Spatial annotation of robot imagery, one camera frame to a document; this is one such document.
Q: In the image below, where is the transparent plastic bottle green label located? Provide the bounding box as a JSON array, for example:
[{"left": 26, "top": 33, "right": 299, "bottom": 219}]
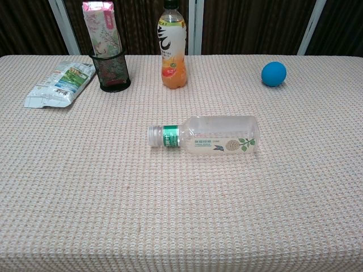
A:
[{"left": 147, "top": 115, "right": 260, "bottom": 157}]

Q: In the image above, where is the beige textured tablecloth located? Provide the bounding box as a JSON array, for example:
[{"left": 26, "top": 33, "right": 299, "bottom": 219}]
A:
[{"left": 0, "top": 54, "right": 363, "bottom": 272}]

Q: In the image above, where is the orange juice bottle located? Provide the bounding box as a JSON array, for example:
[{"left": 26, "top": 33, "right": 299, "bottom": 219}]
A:
[{"left": 157, "top": 0, "right": 188, "bottom": 90}]

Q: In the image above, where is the black mesh pen holder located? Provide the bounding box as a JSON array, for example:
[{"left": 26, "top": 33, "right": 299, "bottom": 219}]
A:
[{"left": 88, "top": 48, "right": 132, "bottom": 93}]

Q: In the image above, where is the blue ball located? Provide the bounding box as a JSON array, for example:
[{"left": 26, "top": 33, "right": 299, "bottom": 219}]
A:
[{"left": 261, "top": 61, "right": 288, "bottom": 87}]

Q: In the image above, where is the pink floral carton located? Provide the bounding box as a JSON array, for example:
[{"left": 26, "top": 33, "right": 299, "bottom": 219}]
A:
[{"left": 82, "top": 1, "right": 123, "bottom": 58}]

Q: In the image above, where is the white snack bag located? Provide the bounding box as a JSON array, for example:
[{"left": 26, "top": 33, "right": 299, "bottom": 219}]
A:
[{"left": 23, "top": 60, "right": 97, "bottom": 109}]

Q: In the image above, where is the white frame post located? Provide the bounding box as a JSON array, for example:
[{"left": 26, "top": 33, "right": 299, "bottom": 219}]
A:
[
  {"left": 48, "top": 0, "right": 82, "bottom": 56},
  {"left": 188, "top": 0, "right": 205, "bottom": 56},
  {"left": 296, "top": 0, "right": 327, "bottom": 56}
]

